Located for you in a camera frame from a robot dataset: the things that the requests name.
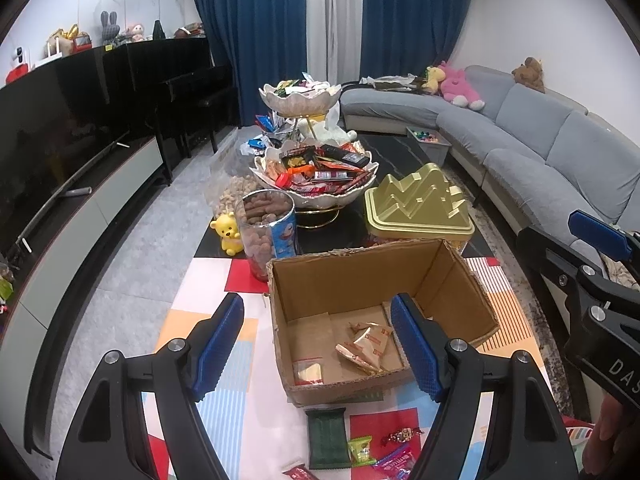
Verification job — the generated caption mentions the papers and bags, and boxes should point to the papers and bags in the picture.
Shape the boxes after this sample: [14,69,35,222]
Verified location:
[360,74,426,92]

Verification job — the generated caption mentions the clear jar of brown nuts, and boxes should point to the clear jar of brown nuts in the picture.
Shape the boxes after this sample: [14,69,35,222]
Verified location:
[235,191,298,281]

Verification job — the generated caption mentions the brown cardboard box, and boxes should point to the brown cardboard box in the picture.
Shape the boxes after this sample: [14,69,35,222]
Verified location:
[265,238,501,408]

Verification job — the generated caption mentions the small red snack packet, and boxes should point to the small red snack packet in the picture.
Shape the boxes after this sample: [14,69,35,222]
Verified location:
[280,462,316,480]

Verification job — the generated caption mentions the gold toy on white rack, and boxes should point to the gold toy on white rack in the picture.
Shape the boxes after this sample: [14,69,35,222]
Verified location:
[47,25,81,58]

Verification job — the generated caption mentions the clear packet with red header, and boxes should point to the clear packet with red header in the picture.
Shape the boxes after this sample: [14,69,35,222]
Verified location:
[292,357,323,386]

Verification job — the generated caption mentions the grey sofa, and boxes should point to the grey sofa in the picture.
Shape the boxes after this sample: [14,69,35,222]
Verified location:
[340,65,640,291]

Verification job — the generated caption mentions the clear box with gold lid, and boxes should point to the clear box with gold lid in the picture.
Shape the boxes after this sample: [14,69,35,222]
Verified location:
[364,162,476,253]

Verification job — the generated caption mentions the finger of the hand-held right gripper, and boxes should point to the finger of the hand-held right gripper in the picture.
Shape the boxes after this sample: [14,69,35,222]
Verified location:
[516,226,586,311]
[568,209,640,288]

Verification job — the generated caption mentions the magenta snack packet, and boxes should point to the magenta snack packet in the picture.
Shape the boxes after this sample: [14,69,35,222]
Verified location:
[372,447,418,476]

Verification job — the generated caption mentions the grey television console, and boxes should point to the grey television console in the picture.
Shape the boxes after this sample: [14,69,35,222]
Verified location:
[0,135,173,461]

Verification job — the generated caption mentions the pink plush toy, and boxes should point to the pink plush toy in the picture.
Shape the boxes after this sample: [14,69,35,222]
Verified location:
[439,60,486,111]

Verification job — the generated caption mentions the yellow-green snack packet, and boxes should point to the yellow-green snack packet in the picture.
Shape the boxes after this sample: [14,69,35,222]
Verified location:
[347,435,377,467]

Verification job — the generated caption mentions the brown bear plush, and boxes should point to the brown bear plush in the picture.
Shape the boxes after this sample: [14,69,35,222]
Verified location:
[511,56,546,93]

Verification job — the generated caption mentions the heap of loose snack packets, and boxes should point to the heap of loose snack packets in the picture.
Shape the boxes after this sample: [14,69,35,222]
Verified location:
[239,112,293,156]

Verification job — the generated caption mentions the yellow bear toy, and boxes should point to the yellow bear toy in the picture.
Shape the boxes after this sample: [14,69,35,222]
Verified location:
[210,212,245,257]

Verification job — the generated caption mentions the yellow plush toy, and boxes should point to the yellow plush toy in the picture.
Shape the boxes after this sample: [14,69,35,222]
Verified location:
[422,66,446,93]

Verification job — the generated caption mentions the black curved television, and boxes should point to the black curved television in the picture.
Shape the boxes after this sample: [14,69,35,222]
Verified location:
[0,47,131,256]

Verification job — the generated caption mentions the blue curtain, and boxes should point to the blue curtain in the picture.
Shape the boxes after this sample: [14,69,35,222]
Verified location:
[361,0,476,83]
[187,0,308,128]

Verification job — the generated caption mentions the pile of assorted snack packets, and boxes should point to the pile of assorted snack packets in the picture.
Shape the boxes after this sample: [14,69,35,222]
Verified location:
[262,141,373,196]
[267,74,336,98]

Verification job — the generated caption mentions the black piano bench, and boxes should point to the black piano bench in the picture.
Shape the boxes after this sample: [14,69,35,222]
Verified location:
[180,87,241,155]

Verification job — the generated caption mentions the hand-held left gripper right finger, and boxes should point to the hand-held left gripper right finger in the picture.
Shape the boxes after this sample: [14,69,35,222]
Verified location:
[390,292,581,480]

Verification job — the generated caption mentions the person's right hand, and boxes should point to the person's right hand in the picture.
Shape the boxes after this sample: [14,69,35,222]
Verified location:
[580,395,640,480]

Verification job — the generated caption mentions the dark green snack packet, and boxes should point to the dark green snack packet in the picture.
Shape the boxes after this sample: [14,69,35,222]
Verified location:
[306,407,348,470]

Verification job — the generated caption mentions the white snack packet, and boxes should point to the white snack packet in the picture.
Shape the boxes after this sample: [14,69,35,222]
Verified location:
[350,322,396,368]

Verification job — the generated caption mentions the colourful patchwork tablecloth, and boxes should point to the colourful patchwork tablecloth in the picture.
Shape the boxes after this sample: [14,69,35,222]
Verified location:
[145,255,596,480]

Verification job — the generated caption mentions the two-tier lotus snack stand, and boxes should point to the two-tier lotus snack stand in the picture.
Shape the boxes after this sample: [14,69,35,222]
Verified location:
[254,80,382,231]

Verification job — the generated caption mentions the white sheer curtain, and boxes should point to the white sheer curtain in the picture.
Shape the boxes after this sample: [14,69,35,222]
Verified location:
[306,0,366,86]

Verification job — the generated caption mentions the black upright piano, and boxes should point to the black upright piano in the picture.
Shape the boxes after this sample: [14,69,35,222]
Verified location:
[102,37,241,161]

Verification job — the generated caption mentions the clear bag of pistachios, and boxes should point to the clear bag of pistachios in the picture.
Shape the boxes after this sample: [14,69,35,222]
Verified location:
[207,175,261,221]

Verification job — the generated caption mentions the grey rabbit plush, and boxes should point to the grey rabbit plush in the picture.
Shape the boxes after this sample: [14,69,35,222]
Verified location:
[100,10,121,46]

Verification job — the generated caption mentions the white plastic bag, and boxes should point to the white plastic bag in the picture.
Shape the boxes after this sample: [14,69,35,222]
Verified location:
[299,110,358,145]

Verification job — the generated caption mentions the brown snack packet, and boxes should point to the brown snack packet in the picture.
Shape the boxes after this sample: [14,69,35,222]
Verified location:
[335,342,383,375]

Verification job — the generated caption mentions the grey storage bin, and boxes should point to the grey storage bin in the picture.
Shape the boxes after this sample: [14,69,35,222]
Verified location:
[406,126,453,166]

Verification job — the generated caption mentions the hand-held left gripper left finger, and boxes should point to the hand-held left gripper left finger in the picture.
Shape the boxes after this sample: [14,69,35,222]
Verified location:
[64,292,246,480]

